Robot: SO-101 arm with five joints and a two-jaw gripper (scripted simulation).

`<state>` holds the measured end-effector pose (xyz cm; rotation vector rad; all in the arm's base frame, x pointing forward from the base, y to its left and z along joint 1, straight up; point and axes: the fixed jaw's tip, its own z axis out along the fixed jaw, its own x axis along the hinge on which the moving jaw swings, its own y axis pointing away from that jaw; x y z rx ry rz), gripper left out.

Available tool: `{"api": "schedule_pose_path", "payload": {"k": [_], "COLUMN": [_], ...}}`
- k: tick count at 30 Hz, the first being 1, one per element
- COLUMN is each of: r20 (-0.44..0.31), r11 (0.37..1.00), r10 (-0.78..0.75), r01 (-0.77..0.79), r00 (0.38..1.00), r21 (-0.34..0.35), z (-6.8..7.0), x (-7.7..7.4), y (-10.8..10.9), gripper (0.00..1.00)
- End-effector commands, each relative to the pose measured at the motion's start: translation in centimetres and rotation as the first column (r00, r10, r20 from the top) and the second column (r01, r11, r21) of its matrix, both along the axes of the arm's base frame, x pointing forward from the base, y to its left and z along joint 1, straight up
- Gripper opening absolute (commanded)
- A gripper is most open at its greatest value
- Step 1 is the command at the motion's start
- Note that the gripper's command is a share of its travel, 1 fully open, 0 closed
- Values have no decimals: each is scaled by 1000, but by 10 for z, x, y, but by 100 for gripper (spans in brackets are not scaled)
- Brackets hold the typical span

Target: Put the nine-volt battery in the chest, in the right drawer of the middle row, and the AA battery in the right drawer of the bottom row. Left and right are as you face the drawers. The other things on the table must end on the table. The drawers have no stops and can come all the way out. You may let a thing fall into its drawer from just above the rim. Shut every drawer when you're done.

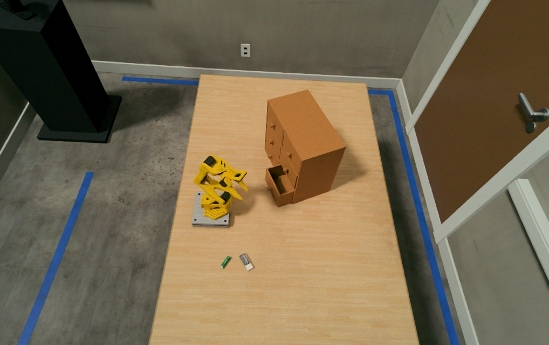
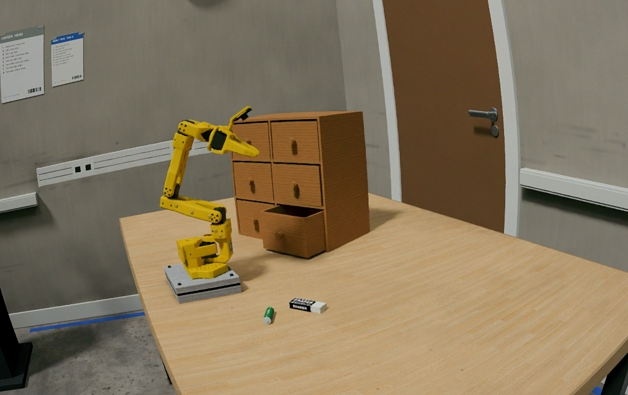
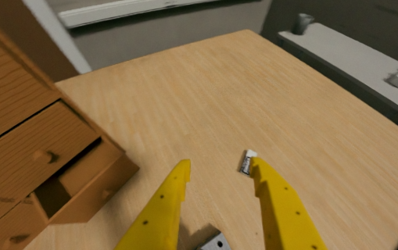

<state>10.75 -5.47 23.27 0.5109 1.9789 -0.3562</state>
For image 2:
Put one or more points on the brown wooden chest of drawers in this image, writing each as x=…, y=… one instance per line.
x=343, y=173

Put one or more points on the wooden drawer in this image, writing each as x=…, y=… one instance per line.
x=295, y=230
x=249, y=217
x=296, y=140
x=299, y=184
x=257, y=135
x=254, y=180

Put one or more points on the green aa battery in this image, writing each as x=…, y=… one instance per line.
x=268, y=315

